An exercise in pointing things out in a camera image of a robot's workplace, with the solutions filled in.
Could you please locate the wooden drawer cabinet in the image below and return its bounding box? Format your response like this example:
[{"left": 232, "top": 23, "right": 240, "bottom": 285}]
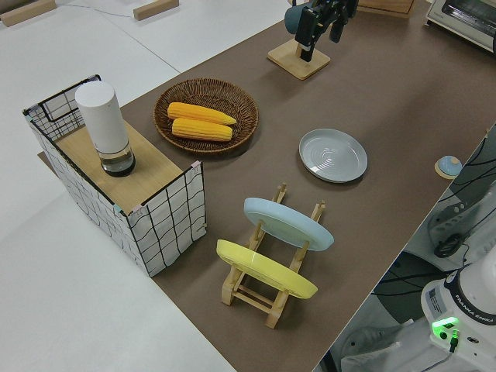
[{"left": 356, "top": 0, "right": 415, "bottom": 19}]

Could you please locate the wire grid shelf box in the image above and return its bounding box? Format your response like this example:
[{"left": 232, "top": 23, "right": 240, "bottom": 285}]
[{"left": 22, "top": 108, "right": 206, "bottom": 278}]

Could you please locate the black wire rack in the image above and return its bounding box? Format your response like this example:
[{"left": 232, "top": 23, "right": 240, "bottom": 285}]
[{"left": 29, "top": 74, "right": 102, "bottom": 143}]

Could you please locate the white cylindrical bottle dark base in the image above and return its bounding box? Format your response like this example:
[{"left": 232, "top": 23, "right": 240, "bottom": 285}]
[{"left": 74, "top": 80, "right": 137, "bottom": 178}]

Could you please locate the gray ceramic plate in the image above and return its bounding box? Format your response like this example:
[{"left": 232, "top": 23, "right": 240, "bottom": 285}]
[{"left": 298, "top": 128, "right": 369, "bottom": 184}]

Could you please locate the wooden plate rack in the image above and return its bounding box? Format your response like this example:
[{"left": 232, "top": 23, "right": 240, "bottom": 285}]
[{"left": 220, "top": 182, "right": 327, "bottom": 329}]

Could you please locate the yellow plate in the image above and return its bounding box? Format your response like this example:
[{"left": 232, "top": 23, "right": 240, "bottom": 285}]
[{"left": 215, "top": 239, "right": 319, "bottom": 300}]

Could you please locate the light blue plate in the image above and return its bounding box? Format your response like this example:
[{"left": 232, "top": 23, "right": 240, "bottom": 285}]
[{"left": 243, "top": 197, "right": 335, "bottom": 253}]

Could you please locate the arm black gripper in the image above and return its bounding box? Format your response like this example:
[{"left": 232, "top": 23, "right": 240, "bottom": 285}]
[{"left": 294, "top": 0, "right": 360, "bottom": 63}]

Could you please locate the cream toaster oven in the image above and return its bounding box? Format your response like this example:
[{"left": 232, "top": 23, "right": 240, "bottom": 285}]
[{"left": 422, "top": 0, "right": 496, "bottom": 59}]

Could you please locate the brown wicker basket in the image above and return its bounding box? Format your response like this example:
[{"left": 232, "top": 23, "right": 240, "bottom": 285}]
[{"left": 153, "top": 77, "right": 260, "bottom": 157}]

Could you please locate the light wooden block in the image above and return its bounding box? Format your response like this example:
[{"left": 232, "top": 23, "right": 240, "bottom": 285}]
[
  {"left": 0, "top": 0, "right": 57, "bottom": 28},
  {"left": 133, "top": 0, "right": 181, "bottom": 21}
]

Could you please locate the yellow corn cob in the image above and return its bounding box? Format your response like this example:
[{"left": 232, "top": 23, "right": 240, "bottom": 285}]
[
  {"left": 167, "top": 101, "right": 238, "bottom": 127},
  {"left": 170, "top": 117, "right": 234, "bottom": 143}
]

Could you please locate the wooden shelf board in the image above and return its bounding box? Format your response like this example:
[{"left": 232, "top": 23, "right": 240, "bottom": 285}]
[{"left": 53, "top": 119, "right": 183, "bottom": 206}]

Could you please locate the wooden mug rack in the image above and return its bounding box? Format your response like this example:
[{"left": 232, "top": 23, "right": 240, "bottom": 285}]
[{"left": 266, "top": 36, "right": 332, "bottom": 81}]

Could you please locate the brown table mat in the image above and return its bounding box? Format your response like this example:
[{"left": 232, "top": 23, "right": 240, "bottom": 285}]
[{"left": 37, "top": 0, "right": 496, "bottom": 372}]

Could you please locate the dark teal mug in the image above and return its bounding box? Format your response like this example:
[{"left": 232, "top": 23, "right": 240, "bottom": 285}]
[{"left": 284, "top": 0, "right": 309, "bottom": 35}]

